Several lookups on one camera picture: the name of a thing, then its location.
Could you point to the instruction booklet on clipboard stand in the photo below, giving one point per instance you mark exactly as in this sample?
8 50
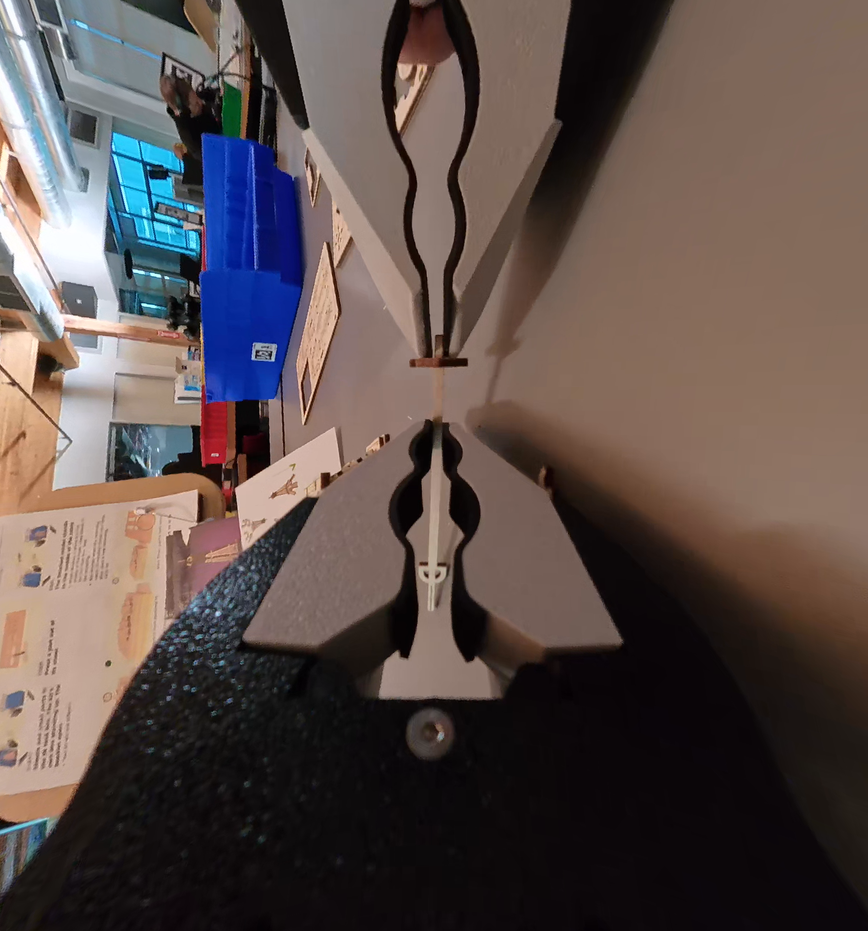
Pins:
212 502

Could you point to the wooden sheet with rectangular cut-out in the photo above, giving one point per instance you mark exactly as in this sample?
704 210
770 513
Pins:
325 305

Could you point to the printed instruction sheet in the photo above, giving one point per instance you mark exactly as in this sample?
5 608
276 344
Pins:
77 640

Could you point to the red plastic bin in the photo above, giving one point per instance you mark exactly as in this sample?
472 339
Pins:
217 433

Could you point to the thin wooden tower spire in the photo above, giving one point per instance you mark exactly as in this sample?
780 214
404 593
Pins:
438 396

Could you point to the white cardboard box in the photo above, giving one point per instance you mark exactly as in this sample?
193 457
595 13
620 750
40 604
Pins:
187 378

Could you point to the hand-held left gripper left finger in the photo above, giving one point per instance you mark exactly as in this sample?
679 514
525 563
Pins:
332 574

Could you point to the wooden parts sheet with arches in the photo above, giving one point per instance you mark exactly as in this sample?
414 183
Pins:
341 240

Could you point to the empty wooden sheet frame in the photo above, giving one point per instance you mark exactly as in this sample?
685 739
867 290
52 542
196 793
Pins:
312 182

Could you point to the green plastic bin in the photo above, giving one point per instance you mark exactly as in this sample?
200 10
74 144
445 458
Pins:
235 109

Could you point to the large glass window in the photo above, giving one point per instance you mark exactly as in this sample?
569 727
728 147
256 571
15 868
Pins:
150 189

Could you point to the wooden tower model section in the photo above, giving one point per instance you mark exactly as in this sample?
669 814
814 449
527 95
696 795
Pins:
377 444

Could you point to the small black machine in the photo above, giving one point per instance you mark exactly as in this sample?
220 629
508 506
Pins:
179 309

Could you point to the white instruction booklet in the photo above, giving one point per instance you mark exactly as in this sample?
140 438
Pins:
288 465

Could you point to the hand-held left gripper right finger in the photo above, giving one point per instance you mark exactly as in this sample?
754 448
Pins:
536 574

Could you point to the black speaker box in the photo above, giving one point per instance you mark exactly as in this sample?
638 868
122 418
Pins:
77 304

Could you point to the purple tower picture card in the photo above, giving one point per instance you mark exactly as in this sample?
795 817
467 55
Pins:
216 542

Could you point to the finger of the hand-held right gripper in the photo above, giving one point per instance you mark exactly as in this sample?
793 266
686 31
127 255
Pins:
354 145
514 145

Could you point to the small square wooden platform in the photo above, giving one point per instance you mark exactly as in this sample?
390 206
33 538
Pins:
423 361

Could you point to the metal vent grille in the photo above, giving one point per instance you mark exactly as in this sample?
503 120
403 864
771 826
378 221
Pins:
1 291

